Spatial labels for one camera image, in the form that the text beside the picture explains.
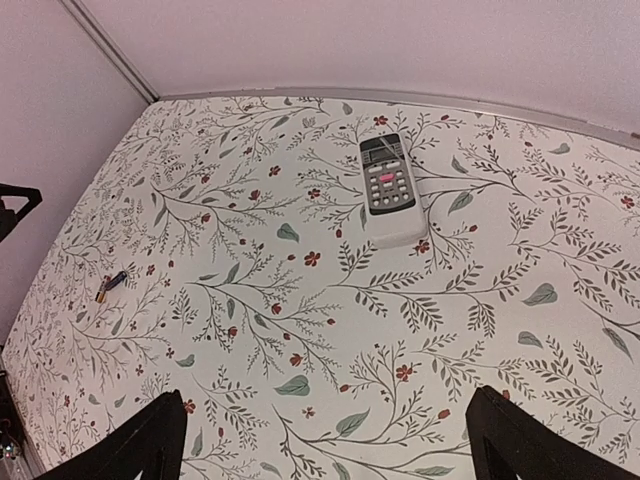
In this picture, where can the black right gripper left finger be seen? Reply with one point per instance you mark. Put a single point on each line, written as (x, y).
(149, 445)

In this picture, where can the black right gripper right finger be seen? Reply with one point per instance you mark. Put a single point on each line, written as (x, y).
(508, 443)

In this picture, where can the blue AAA battery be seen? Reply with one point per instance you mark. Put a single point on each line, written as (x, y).
(118, 279)

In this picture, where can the white air conditioner remote control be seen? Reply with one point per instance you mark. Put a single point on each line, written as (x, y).
(393, 208)

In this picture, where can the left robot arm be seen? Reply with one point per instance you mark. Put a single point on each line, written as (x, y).
(10, 218)

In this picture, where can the floral patterned table cloth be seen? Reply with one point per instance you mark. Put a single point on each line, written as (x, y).
(301, 350)

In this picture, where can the left aluminium corner post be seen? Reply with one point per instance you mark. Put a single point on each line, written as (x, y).
(89, 24)

